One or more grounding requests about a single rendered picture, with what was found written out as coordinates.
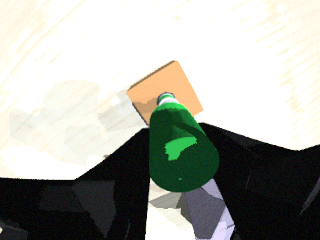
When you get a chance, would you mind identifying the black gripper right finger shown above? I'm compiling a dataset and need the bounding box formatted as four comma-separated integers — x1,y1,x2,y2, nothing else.
197,123,320,240

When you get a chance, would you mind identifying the grey marker with green band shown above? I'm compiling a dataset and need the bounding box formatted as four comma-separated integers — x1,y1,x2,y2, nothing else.
157,93,179,107

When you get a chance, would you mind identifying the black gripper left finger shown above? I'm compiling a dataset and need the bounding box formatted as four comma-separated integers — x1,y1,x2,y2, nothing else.
0,128,151,240

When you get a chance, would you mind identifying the tan square block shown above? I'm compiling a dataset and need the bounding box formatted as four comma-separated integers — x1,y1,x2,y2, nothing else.
127,60,204,124

